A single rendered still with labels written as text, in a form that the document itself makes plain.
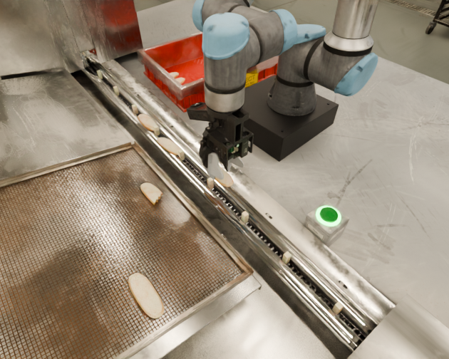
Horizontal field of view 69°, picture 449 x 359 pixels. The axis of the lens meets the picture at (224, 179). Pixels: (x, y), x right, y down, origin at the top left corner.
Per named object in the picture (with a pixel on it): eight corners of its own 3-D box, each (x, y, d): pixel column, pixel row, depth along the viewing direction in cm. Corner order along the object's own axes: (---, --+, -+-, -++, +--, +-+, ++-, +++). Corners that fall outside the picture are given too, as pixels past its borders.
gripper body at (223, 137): (225, 170, 67) (226, 123, 58) (200, 148, 72) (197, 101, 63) (252, 154, 71) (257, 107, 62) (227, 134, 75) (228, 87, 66)
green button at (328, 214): (340, 219, 75) (342, 214, 74) (328, 228, 73) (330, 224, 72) (326, 207, 77) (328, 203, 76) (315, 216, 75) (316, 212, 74)
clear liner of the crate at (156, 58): (288, 73, 130) (292, 48, 123) (182, 115, 111) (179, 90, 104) (238, 40, 149) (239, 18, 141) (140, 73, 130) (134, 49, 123)
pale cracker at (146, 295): (169, 311, 58) (169, 308, 57) (150, 323, 56) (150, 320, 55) (142, 270, 63) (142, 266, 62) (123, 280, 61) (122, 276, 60)
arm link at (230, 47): (264, 20, 52) (223, 35, 48) (258, 82, 60) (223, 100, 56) (230, 5, 56) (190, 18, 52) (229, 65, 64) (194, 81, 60)
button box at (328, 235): (340, 244, 82) (353, 219, 74) (319, 262, 79) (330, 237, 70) (315, 224, 86) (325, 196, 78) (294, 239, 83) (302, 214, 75)
